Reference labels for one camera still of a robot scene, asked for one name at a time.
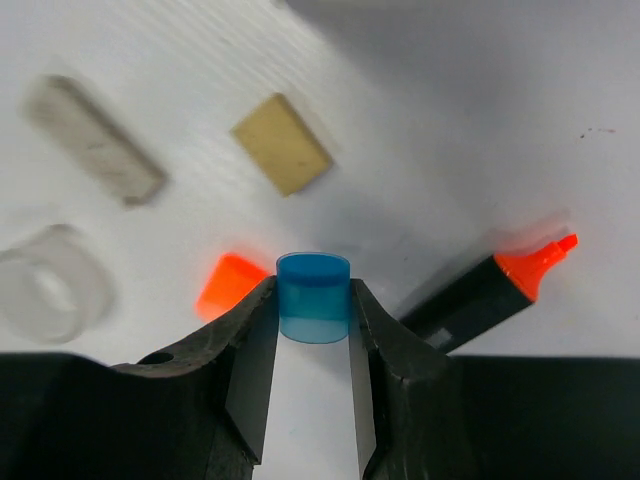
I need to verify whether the clear tape roll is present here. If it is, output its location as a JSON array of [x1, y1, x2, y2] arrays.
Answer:
[[1, 224, 116, 344]]

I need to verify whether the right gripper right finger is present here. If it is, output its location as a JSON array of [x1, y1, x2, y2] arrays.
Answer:
[[349, 279, 639, 479]]

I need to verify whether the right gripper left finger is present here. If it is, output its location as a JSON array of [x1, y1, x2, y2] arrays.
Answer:
[[1, 278, 278, 479]]

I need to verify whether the orange marker cap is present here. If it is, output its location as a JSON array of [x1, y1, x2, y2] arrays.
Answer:
[[194, 252, 271, 322]]

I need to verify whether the tan eraser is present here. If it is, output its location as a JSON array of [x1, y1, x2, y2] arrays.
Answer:
[[231, 93, 333, 197]]

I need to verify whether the grey eraser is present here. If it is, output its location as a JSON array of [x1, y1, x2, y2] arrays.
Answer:
[[23, 75, 168, 207]]

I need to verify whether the blue marker cap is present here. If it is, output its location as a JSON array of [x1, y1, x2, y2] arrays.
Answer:
[[276, 252, 352, 344]]

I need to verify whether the orange highlighter marker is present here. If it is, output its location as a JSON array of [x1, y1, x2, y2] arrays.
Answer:
[[400, 233, 579, 354]]

